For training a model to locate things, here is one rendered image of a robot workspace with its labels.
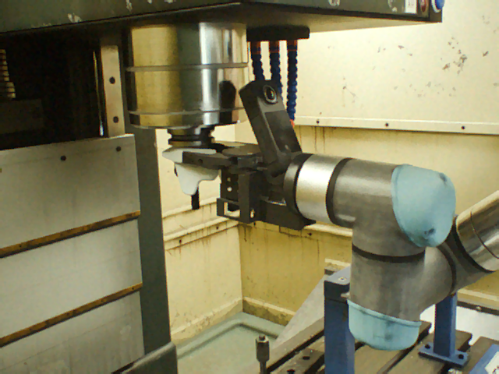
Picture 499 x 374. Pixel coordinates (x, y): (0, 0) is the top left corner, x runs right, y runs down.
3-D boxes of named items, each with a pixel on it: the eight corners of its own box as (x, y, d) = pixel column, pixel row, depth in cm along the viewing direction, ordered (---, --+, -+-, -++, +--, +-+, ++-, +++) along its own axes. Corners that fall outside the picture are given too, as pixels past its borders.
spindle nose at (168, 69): (199, 114, 85) (194, 33, 82) (276, 119, 74) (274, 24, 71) (104, 125, 74) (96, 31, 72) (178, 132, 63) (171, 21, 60)
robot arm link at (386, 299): (449, 328, 63) (458, 235, 60) (392, 366, 56) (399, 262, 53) (390, 305, 69) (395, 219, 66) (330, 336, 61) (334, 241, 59)
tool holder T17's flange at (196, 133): (196, 138, 79) (195, 120, 78) (224, 141, 74) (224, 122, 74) (158, 144, 74) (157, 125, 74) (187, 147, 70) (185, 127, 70)
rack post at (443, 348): (470, 358, 124) (476, 228, 118) (461, 368, 120) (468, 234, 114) (426, 345, 130) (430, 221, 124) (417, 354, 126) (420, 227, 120)
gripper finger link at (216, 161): (175, 165, 68) (240, 173, 64) (175, 153, 68) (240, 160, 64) (196, 158, 72) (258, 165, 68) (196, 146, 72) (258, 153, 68)
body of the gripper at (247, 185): (210, 215, 69) (290, 236, 62) (209, 146, 67) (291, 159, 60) (249, 202, 75) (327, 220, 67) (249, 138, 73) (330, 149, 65)
